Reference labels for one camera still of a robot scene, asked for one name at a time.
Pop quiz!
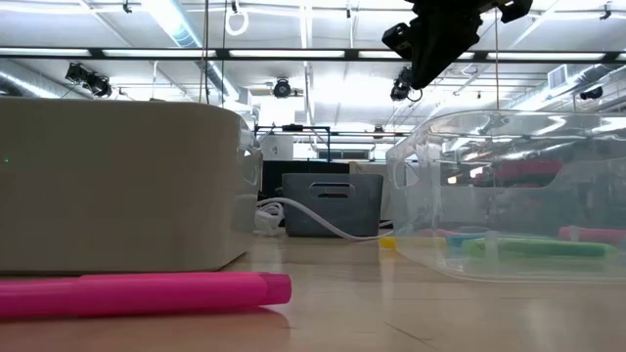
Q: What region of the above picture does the clear plastic bin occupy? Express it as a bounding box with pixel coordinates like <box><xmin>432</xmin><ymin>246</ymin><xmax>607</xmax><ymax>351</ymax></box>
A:
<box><xmin>384</xmin><ymin>109</ymin><xmax>626</xmax><ymax>285</ymax></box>

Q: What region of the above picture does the green slim marker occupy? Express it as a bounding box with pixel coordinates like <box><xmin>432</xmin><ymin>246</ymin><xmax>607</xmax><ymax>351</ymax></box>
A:
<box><xmin>461</xmin><ymin>237</ymin><xmax>618</xmax><ymax>260</ymax></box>

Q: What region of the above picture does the dark grey plastic bin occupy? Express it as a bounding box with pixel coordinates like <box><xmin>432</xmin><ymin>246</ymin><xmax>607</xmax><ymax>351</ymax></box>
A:
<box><xmin>280</xmin><ymin>171</ymin><xmax>385</xmax><ymax>239</ymax></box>

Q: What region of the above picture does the long pink marker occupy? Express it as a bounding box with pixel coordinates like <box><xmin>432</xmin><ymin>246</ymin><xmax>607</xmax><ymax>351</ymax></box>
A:
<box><xmin>0</xmin><ymin>271</ymin><xmax>293</xmax><ymax>322</ymax></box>

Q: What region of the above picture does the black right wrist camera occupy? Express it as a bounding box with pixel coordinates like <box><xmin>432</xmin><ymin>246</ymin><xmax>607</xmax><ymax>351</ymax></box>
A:
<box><xmin>380</xmin><ymin>22</ymin><xmax>413</xmax><ymax>61</ymax></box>

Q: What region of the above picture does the red thick marker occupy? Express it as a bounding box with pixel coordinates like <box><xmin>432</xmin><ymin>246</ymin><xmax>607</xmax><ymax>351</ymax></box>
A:
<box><xmin>559</xmin><ymin>225</ymin><xmax>626</xmax><ymax>244</ymax></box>

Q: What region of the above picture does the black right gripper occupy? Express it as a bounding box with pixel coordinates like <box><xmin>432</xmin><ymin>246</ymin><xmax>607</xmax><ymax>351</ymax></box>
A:
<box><xmin>409</xmin><ymin>0</ymin><xmax>534</xmax><ymax>91</ymax></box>

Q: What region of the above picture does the black background rack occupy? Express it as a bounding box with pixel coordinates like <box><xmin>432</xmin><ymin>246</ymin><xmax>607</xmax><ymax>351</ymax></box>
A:
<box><xmin>253</xmin><ymin>123</ymin><xmax>334</xmax><ymax>162</ymax></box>

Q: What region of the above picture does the overhead light bar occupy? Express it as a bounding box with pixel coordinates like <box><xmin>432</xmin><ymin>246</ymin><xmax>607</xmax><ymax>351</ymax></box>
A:
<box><xmin>0</xmin><ymin>46</ymin><xmax>626</xmax><ymax>64</ymax></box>

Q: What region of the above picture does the white power cable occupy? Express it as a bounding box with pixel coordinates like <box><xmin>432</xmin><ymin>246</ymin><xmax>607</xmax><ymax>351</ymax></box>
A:
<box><xmin>252</xmin><ymin>196</ymin><xmax>396</xmax><ymax>242</ymax></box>

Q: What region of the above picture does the light grey plastic bin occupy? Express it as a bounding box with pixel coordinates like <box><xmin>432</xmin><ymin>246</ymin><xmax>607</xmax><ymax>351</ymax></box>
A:
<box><xmin>0</xmin><ymin>96</ymin><xmax>264</xmax><ymax>275</ymax></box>

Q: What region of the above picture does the black background cabinet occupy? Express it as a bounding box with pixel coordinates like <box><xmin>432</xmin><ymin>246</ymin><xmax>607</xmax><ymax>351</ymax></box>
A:
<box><xmin>261</xmin><ymin>159</ymin><xmax>351</xmax><ymax>200</ymax></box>

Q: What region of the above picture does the ceiling air vent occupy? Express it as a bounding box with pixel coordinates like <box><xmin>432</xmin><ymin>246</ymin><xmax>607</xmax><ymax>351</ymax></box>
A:
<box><xmin>546</xmin><ymin>64</ymin><xmax>569</xmax><ymax>90</ymax></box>

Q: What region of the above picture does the short pink-red marker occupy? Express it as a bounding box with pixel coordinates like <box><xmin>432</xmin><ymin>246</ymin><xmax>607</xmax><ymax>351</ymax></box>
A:
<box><xmin>418</xmin><ymin>228</ymin><xmax>459</xmax><ymax>239</ymax></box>

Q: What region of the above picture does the red background object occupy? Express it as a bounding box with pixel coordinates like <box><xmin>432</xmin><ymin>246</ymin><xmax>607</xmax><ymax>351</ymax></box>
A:
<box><xmin>493</xmin><ymin>158</ymin><xmax>564</xmax><ymax>188</ymax></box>

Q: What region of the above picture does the teal slim marker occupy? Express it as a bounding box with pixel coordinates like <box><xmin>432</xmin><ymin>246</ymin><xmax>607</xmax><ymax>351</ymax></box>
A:
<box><xmin>445</xmin><ymin>233</ymin><xmax>486</xmax><ymax>248</ymax></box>

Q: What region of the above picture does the white hanging ring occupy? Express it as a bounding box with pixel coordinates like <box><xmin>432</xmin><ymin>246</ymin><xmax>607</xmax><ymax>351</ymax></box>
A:
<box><xmin>224</xmin><ymin>8</ymin><xmax>250</xmax><ymax>37</ymax></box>

